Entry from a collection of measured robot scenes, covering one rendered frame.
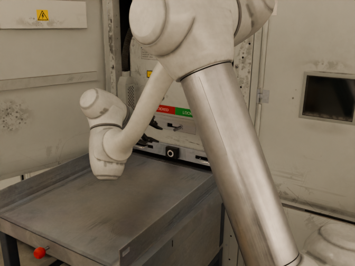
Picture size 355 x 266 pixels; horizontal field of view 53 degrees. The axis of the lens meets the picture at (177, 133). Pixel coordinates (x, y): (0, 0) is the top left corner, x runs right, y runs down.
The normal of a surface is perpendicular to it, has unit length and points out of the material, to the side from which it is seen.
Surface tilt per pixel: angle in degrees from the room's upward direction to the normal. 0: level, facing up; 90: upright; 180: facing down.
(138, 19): 84
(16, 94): 90
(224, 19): 69
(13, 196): 90
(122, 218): 0
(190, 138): 90
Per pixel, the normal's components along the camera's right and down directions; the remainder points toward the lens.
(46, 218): 0.01, -0.95
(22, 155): 0.65, 0.24
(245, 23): 0.66, 0.43
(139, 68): -0.51, 0.25
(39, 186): 0.86, 0.17
